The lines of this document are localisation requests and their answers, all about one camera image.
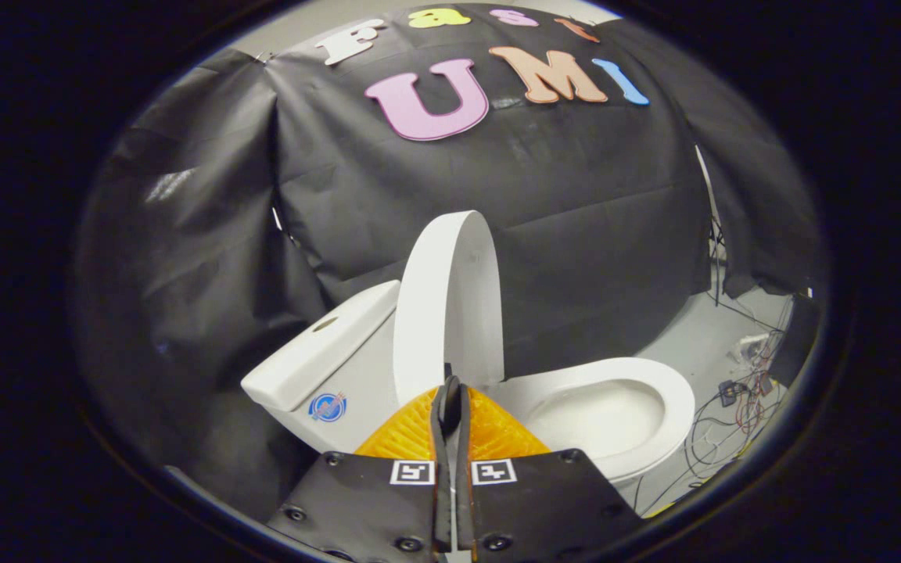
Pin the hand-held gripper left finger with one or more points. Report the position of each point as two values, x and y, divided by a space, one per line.
364 508

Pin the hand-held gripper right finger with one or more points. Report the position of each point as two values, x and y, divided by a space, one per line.
544 508

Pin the white toilet lid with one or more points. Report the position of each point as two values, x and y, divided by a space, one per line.
450 305

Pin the white toilet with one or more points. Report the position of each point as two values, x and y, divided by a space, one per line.
325 348

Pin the small dark electronic module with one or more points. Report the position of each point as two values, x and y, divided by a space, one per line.
730 391

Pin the black backdrop cloth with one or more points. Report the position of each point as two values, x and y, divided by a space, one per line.
576 203

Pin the thin metal stand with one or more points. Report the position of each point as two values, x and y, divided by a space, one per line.
710 227

